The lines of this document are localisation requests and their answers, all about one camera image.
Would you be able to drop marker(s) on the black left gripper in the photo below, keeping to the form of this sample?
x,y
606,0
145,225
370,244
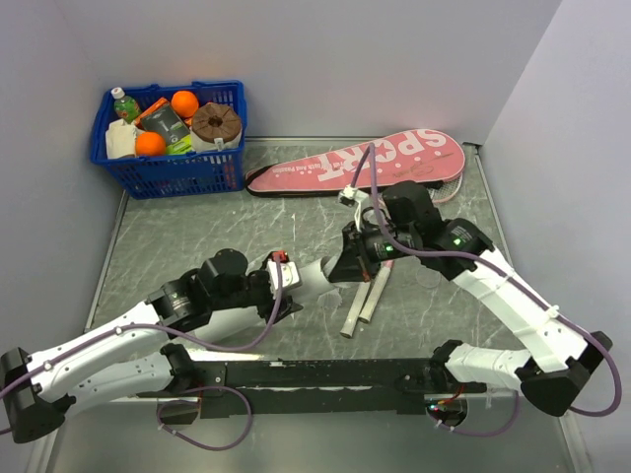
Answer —
x,y
286,306

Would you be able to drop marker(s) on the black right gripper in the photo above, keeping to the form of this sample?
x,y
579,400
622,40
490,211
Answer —
x,y
347,267

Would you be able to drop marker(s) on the white shuttlecock tube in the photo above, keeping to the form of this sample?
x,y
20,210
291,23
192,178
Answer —
x,y
229,322

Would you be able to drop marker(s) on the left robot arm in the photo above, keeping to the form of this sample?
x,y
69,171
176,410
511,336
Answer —
x,y
135,352

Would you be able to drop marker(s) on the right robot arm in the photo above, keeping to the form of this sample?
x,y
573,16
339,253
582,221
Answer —
x,y
556,360

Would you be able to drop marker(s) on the clear tube lid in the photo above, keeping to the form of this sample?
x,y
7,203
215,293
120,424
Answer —
x,y
427,278

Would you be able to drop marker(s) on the pink racket bag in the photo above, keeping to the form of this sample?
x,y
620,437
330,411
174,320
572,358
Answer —
x,y
426,156

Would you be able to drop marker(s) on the orange ball lower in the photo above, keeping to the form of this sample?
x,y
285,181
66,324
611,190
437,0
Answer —
x,y
150,144

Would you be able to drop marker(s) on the orange ball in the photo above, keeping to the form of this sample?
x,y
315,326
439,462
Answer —
x,y
185,103
150,144

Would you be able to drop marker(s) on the orange ball upper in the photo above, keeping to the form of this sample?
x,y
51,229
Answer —
x,y
185,103

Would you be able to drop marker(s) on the dark green carton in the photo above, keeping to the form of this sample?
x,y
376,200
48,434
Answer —
x,y
165,122

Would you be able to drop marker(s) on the white cloth bag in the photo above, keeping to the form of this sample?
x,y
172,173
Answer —
x,y
120,140

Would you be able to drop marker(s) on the green drink bottle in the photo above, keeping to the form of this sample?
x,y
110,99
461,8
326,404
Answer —
x,y
126,107

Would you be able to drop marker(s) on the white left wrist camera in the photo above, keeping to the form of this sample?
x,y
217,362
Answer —
x,y
282,271

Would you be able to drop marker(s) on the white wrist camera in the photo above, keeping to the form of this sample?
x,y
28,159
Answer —
x,y
356,198
282,271

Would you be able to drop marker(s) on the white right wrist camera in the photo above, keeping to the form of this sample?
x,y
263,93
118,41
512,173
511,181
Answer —
x,y
356,198

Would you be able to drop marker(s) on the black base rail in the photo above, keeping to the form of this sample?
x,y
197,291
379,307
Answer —
x,y
319,386

